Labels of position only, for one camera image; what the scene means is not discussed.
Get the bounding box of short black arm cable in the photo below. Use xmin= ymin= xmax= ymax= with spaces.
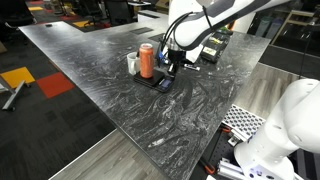
xmin=201 ymin=4 xmax=214 ymax=30

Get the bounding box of dark office chair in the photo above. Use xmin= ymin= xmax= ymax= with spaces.
xmin=0 ymin=0 xmax=38 ymax=28

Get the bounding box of black digital scale pad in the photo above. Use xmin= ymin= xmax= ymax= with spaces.
xmin=133 ymin=67 xmax=176 ymax=94

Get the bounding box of black and white marker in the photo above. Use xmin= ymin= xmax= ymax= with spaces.
xmin=183 ymin=63 xmax=202 ymax=72

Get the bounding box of white paper sheet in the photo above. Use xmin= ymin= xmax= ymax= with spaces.
xmin=184 ymin=44 xmax=205 ymax=65

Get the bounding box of black device with yellow labels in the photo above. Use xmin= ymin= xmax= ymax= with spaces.
xmin=200 ymin=29 xmax=233 ymax=64

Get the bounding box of white ceramic mug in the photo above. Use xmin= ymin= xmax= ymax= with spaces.
xmin=126 ymin=51 xmax=142 ymax=77

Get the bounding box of aluminium extrusion rail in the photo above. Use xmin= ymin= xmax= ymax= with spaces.
xmin=216 ymin=159 xmax=249 ymax=180

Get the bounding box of rectangular black table grommet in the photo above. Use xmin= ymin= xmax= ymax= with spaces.
xmin=147 ymin=32 xmax=167 ymax=43
xmin=129 ymin=26 xmax=155 ymax=36

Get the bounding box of wooden framed glass cabinet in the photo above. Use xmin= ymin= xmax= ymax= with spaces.
xmin=269 ymin=9 xmax=320 ymax=58

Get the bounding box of black optical breadboard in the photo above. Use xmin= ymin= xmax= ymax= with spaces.
xmin=189 ymin=125 xmax=244 ymax=180

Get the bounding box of orange drink can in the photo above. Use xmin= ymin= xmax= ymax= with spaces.
xmin=138 ymin=43 xmax=156 ymax=80

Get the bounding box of grey metal stand leg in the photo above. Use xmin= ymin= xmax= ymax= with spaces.
xmin=0 ymin=75 xmax=32 ymax=112

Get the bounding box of orange handled clamp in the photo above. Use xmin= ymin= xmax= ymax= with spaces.
xmin=199 ymin=158 xmax=218 ymax=176

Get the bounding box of black office chair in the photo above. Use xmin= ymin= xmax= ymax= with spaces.
xmin=102 ymin=0 xmax=136 ymax=27

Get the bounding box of perforated metal plate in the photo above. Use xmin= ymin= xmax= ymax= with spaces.
xmin=221 ymin=103 xmax=268 ymax=142

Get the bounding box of thin black hanging cable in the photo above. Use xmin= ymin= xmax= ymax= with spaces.
xmin=298 ymin=19 xmax=316 ymax=80

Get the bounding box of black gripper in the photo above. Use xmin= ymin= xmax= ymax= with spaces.
xmin=166 ymin=48 xmax=187 ymax=78

